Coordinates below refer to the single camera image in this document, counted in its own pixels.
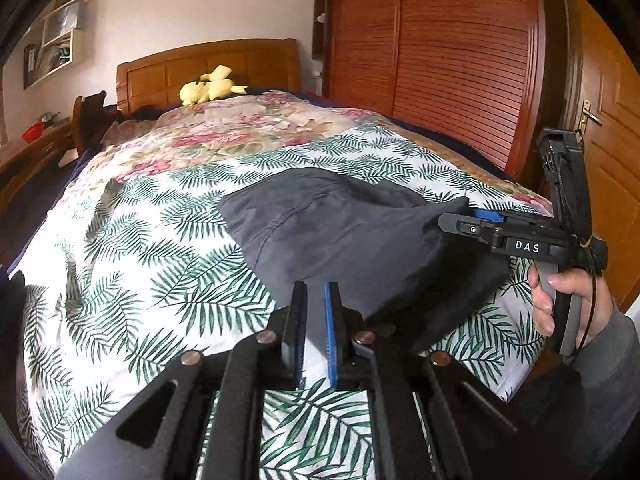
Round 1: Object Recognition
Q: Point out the black jacket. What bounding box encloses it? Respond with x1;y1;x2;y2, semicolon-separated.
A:
218;168;510;352

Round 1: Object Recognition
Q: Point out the grey sleeve forearm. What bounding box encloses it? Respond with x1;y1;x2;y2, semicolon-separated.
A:
508;303;640;480

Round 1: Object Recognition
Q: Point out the person's right hand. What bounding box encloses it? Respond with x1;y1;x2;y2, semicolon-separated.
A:
527;263;614;350

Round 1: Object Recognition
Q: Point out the wooden door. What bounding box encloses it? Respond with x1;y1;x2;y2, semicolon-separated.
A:
565;0;639;311

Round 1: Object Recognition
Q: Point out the wooden louvered wardrobe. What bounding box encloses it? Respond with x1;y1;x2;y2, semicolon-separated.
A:
322;0;567;188

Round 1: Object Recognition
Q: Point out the leaf and floral bedspread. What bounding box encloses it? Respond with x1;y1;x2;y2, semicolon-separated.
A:
17;90;551;477

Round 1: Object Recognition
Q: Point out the yellow plush toy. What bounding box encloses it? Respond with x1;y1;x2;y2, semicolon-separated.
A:
179;65;247;106

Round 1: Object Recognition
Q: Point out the long wooden desk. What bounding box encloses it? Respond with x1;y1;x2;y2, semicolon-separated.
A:
1;118;74;210

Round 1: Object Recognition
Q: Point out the wooden chair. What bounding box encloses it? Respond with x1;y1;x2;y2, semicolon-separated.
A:
70;90;106;156

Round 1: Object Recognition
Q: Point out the red bowl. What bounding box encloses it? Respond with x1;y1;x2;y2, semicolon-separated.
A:
21;122;46;144

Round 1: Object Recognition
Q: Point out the wooden headboard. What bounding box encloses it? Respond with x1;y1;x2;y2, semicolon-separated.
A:
116;38;302;115

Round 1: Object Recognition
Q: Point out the metal door handle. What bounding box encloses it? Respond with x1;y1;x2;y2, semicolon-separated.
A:
576;99;602;134

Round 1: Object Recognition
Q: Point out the white wall shelf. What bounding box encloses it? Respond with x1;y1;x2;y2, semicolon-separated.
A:
23;0;88;89

